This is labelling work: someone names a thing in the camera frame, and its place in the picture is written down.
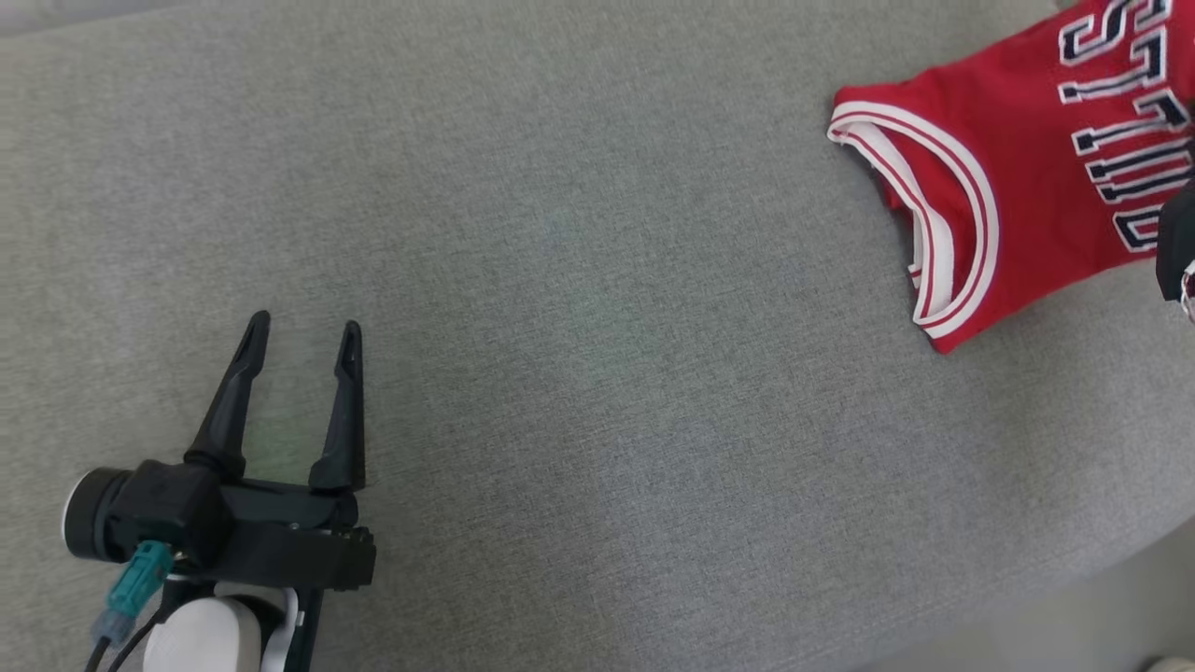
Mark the grey fabric panel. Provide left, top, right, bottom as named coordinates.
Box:
left=0, top=0, right=1195, bottom=672

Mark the red Bulls jersey white trim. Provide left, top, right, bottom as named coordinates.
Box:
left=826, top=0, right=1195, bottom=356

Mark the black left camera cable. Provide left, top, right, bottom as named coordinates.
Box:
left=84, top=611, right=164, bottom=672

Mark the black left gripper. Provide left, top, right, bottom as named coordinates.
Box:
left=184, top=311, right=376, bottom=592

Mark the teal left camera cable connector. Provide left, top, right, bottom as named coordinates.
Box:
left=91, top=539, right=176, bottom=648

